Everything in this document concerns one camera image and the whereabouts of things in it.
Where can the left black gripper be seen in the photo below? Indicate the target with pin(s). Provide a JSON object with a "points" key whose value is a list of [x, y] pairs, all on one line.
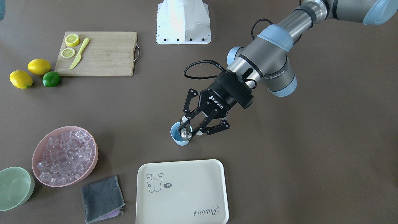
{"points": [[219, 97]]}

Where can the steel muddler with black tip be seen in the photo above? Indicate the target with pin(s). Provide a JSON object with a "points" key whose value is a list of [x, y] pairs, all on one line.
{"points": [[184, 130]]}

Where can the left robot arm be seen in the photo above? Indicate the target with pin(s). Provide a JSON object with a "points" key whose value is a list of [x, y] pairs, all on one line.
{"points": [[265, 61]]}

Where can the light blue plastic cup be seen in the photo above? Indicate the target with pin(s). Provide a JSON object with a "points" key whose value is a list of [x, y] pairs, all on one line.
{"points": [[175, 134]]}

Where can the pile of clear ice cubes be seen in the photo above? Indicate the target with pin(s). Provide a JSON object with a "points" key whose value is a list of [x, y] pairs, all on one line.
{"points": [[65, 157]]}

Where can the beige rabbit tray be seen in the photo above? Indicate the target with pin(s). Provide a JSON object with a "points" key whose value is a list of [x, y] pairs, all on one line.
{"points": [[182, 192]]}

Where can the wooden cutting board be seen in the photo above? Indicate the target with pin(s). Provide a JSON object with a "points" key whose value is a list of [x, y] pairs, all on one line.
{"points": [[107, 54]]}

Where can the grey folded cloth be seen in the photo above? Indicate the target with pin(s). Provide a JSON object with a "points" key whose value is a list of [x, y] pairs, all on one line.
{"points": [[102, 200]]}

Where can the yellow plastic knife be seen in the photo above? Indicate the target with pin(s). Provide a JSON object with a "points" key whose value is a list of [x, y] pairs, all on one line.
{"points": [[77, 59]]}

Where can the lower lemon half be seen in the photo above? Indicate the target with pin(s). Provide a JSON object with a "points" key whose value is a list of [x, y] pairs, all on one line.
{"points": [[68, 53]]}

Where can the lemon half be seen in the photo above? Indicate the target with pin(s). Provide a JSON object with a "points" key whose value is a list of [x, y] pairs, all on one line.
{"points": [[68, 53], [72, 40]]}

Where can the upper lemon half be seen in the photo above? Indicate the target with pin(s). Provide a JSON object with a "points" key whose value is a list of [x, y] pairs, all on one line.
{"points": [[72, 40]]}

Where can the pink bowl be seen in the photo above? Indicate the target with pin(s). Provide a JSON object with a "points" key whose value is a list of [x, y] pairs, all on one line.
{"points": [[40, 152]]}

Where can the green lime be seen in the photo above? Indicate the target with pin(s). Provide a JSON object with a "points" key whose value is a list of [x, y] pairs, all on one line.
{"points": [[51, 79]]}

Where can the upper whole lemon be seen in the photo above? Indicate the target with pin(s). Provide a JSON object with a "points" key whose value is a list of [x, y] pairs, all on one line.
{"points": [[39, 66]]}

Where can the whole lemon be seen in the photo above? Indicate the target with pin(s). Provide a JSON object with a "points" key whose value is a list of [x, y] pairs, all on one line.
{"points": [[21, 79], [39, 66]]}

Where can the lower whole lemon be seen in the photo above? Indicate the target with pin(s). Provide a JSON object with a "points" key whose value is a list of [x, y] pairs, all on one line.
{"points": [[21, 79]]}

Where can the green bowl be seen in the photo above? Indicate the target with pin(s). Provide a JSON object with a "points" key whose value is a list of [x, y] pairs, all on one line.
{"points": [[16, 187]]}

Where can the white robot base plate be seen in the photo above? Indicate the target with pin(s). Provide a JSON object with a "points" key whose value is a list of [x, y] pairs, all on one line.
{"points": [[183, 22]]}

